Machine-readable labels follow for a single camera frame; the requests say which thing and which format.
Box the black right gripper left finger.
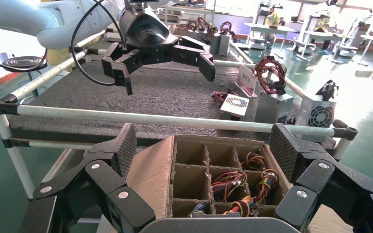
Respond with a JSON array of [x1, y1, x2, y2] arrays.
[[18, 123, 156, 233]]

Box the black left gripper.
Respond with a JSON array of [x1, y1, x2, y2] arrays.
[[101, 7, 216, 96]]

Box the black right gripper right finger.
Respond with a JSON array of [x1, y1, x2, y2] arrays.
[[268, 123, 373, 233]]

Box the silver power supply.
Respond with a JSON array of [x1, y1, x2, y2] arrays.
[[253, 55, 295, 125], [223, 195, 258, 217], [254, 168, 280, 206], [188, 202, 211, 217], [209, 20, 238, 58], [211, 170, 248, 203], [184, 17, 220, 45], [241, 151, 269, 172]]

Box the cardboard box with dividers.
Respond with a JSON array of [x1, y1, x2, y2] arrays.
[[125, 134, 355, 233]]

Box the grey foam table mat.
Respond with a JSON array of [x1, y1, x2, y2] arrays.
[[8, 37, 337, 149]]

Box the power supply with perforated lid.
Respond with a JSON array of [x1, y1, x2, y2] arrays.
[[211, 90, 251, 122]]

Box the red white acrylic sign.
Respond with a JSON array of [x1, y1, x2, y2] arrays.
[[234, 64, 258, 98]]

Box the person in yellow jacket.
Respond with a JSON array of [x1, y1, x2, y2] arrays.
[[263, 6, 281, 30]]

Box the black round disc stand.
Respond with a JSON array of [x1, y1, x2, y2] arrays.
[[1, 55, 48, 97]]

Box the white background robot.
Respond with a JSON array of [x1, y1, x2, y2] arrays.
[[305, 0, 340, 33], [334, 3, 373, 59]]

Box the white pipe table frame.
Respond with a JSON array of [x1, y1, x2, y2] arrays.
[[0, 29, 358, 200]]

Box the fan power supply, black wires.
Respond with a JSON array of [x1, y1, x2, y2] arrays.
[[295, 80, 339, 143]]

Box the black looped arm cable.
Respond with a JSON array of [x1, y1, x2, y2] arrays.
[[70, 0, 127, 87]]

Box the silver power supply, red wires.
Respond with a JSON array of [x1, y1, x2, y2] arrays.
[[253, 55, 295, 125]]

